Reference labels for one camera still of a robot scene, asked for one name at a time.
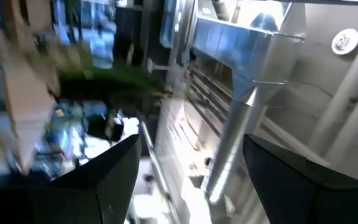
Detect silver ventilation duct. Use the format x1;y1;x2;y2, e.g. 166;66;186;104
191;0;307;205

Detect round white disc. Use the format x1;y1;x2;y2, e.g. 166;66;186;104
331;28;358;56

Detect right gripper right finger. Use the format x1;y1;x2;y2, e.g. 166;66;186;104
242;133;358;224

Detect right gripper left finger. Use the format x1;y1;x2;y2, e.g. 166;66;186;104
0;133;142;224

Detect dark artificial tulip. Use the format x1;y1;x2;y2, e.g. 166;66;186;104
51;43;170;118

